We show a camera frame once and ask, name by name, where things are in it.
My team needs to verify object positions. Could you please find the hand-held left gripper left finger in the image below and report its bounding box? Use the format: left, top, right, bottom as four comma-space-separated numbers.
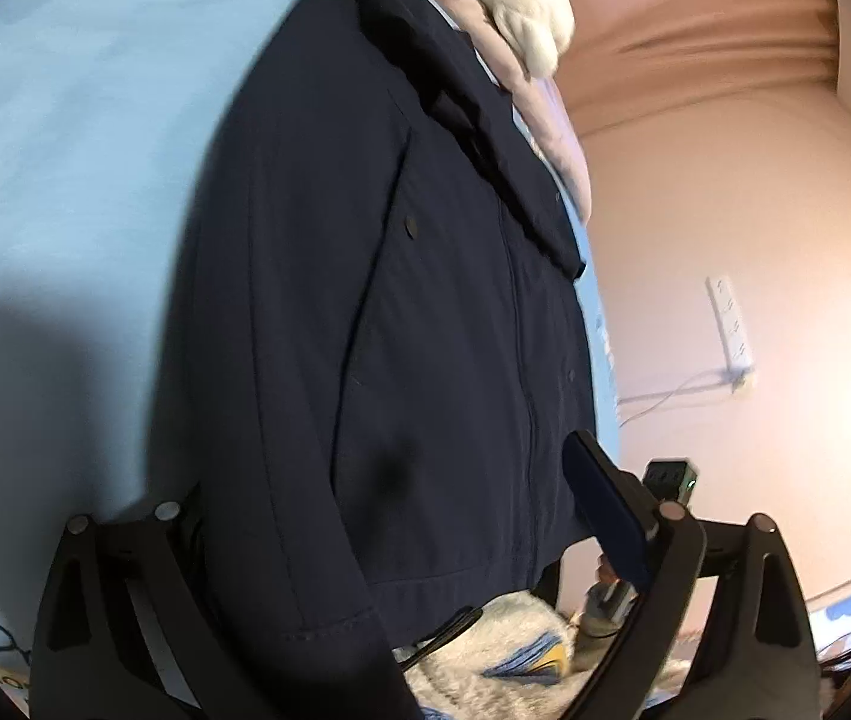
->
28, 486, 246, 720

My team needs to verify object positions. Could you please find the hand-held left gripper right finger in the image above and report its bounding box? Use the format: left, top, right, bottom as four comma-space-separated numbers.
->
561, 431, 820, 720

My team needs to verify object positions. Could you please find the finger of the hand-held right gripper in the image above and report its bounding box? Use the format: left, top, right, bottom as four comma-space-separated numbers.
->
393, 606, 485, 665

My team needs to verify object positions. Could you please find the navy jacket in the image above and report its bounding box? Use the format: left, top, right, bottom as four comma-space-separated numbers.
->
148, 0, 599, 720

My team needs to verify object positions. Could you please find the white power strip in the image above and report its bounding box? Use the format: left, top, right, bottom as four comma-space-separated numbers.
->
706, 275, 756, 383

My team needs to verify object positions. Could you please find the pink quilt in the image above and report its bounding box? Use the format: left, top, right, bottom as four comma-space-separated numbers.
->
399, 0, 595, 222

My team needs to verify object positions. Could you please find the light blue floral bed sheet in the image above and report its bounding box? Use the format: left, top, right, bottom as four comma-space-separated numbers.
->
0, 0, 625, 720

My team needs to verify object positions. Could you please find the peach curtain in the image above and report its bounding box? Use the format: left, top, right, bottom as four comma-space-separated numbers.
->
545, 0, 842, 137

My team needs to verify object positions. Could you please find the white fluffy blanket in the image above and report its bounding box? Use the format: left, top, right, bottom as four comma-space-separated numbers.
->
432, 0, 576, 76

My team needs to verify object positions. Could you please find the white cable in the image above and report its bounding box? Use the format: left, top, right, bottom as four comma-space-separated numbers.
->
615, 367, 754, 425

